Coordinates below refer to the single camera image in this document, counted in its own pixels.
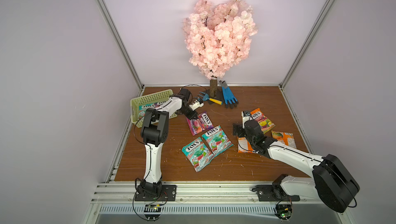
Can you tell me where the purple Fox's berries candy bag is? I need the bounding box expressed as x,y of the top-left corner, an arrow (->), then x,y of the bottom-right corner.
186,112 -> 214,136

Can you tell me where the green mint blossom candy bag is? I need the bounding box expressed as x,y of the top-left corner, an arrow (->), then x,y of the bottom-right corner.
202,126 -> 233,157

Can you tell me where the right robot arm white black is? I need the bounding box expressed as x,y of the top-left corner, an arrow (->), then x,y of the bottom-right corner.
233,120 -> 360,213

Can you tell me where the light green plastic basket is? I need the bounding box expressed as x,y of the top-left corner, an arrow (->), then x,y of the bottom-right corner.
130,89 -> 173,128

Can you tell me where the orange Fox's fruits candy bag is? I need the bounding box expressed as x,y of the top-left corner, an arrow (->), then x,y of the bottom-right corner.
250,108 -> 275,134

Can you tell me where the orange fruits candy bag face-down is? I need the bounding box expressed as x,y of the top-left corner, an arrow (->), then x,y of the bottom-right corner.
271,131 -> 297,148

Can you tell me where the blue grey gardening glove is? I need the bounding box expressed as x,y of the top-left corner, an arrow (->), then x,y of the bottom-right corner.
220,81 -> 239,109

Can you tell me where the artificial pink blossom tree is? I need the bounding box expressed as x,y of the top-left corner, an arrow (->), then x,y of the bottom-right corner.
183,0 -> 257,97

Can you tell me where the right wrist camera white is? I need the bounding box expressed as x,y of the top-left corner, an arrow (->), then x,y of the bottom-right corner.
241,111 -> 252,129

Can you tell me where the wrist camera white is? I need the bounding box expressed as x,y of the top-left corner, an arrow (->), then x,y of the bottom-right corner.
189,98 -> 204,111
241,111 -> 252,129

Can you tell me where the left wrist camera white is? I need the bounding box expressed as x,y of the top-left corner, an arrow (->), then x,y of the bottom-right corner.
189,98 -> 204,111

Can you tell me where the teal garden fork yellow handle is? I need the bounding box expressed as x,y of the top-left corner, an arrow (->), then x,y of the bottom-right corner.
198,92 -> 223,105

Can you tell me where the right circuit board with cables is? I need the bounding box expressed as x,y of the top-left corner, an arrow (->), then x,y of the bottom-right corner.
275,204 -> 293,221

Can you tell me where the circuit board with cables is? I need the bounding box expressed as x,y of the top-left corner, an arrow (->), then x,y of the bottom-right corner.
132,192 -> 167,222
275,204 -> 293,221

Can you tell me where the left circuit board with cables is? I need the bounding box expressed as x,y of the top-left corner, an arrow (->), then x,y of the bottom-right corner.
132,192 -> 167,222

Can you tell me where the aluminium front rail base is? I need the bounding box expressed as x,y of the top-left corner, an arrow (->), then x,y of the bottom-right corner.
85,181 -> 339,222

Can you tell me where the aluminium corner frame post left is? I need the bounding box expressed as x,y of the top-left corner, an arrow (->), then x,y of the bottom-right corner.
95,0 -> 144,92

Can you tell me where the aluminium corner frame post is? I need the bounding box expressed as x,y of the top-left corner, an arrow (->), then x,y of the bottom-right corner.
95,0 -> 144,92
279,0 -> 336,91

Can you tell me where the aluminium corner frame post right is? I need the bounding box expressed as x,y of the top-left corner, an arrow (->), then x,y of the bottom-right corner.
279,0 -> 336,91

